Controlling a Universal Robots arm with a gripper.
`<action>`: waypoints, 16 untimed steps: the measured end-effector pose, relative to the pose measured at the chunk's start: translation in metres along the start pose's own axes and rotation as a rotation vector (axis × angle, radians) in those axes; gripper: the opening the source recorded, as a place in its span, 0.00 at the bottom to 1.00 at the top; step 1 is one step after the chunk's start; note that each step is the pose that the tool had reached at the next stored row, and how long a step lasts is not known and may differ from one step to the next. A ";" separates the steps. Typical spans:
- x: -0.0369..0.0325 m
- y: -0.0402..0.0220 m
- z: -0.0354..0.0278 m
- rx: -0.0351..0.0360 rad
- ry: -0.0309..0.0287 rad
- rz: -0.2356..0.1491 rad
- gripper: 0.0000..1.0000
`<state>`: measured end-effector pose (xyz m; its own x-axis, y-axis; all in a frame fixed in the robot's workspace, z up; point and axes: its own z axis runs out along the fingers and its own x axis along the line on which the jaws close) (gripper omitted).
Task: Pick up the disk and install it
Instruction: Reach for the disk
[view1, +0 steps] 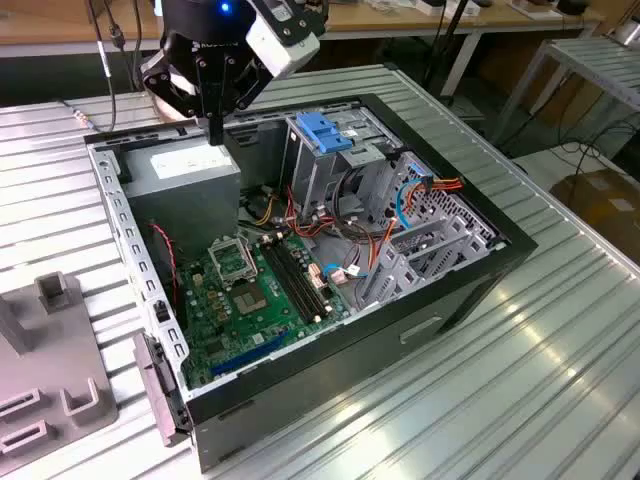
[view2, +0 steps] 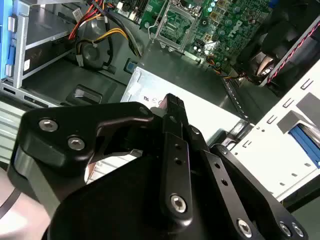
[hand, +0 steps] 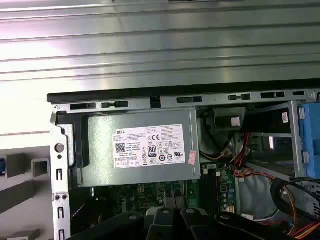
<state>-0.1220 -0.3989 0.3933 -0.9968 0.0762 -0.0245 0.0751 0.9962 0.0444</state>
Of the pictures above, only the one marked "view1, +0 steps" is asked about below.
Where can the grey metal disk bay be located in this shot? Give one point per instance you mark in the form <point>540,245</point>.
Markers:
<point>440,260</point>

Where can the blue plastic drive latch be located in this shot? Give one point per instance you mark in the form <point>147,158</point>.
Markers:
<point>322,132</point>

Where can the grey power supply unit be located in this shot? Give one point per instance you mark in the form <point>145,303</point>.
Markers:
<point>180,200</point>

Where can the grey metal drive cage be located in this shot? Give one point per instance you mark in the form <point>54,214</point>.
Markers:
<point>310,185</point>

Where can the black RAM slot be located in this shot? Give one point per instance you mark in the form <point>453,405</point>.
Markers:
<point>288,283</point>
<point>294,281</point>
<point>300,279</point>
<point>306,276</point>

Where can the CPU socket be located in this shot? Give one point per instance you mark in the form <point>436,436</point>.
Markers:
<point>250,300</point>

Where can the long wooden desk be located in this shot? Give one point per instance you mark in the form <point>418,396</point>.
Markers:
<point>500,21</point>

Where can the large brown cardboard box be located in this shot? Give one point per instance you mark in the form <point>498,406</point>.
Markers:
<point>505,65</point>

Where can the green motherboard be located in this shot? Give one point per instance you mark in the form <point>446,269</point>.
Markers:
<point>290,330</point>

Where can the black square chipset chip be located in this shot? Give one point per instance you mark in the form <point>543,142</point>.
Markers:
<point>215,348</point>

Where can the long blue expansion slot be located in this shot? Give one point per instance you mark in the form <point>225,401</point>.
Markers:
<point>250,355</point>

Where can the grey parts rack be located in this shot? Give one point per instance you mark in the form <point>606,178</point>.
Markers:
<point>55,350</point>

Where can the small black box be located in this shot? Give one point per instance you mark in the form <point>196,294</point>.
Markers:
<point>572,6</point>

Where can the white desk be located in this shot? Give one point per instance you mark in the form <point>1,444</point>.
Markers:
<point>550,165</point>

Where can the grey black case latch flap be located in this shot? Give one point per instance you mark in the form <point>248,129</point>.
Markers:
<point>160,400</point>

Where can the black PC case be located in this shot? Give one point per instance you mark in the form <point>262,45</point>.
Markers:
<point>350,380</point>

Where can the slatted metal table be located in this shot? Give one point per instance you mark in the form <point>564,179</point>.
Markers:
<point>600,65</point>

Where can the cardboard box white label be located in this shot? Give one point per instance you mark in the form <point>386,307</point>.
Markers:
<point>600,210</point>

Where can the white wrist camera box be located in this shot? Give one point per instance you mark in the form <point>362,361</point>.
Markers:
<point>285,50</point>

